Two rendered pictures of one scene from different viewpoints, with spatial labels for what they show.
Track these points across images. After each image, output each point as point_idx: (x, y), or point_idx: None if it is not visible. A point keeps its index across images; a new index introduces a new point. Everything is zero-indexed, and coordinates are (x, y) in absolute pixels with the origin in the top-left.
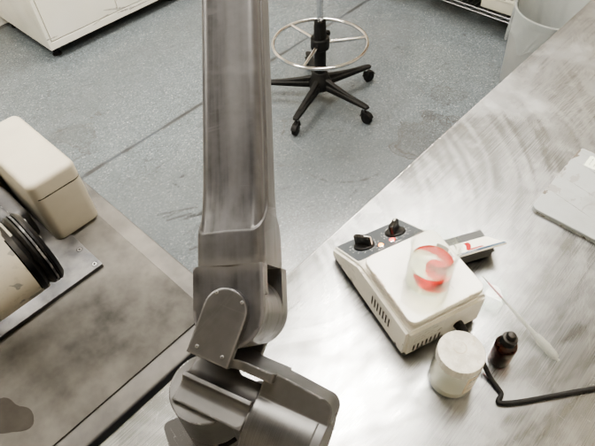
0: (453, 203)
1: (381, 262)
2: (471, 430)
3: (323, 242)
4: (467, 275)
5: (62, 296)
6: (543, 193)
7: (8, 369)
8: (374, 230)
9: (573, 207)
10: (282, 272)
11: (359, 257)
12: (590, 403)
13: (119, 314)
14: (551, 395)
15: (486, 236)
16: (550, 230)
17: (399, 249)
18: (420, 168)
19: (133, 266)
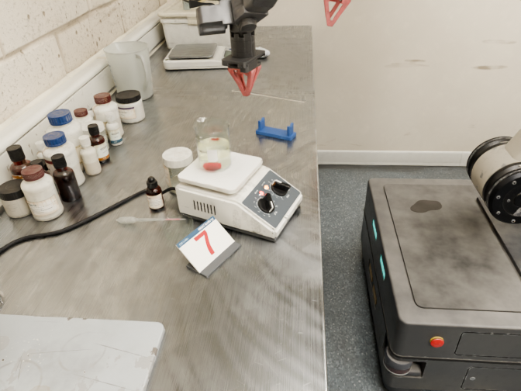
0: (246, 292)
1: (251, 160)
2: (161, 176)
3: (319, 209)
4: (191, 176)
5: (508, 254)
6: (156, 347)
7: (460, 216)
8: (286, 212)
9: (116, 346)
10: (243, 6)
11: (272, 173)
12: (94, 212)
13: (461, 268)
14: (119, 202)
15: (198, 269)
16: (139, 313)
17: (245, 170)
18: (308, 313)
19: (509, 299)
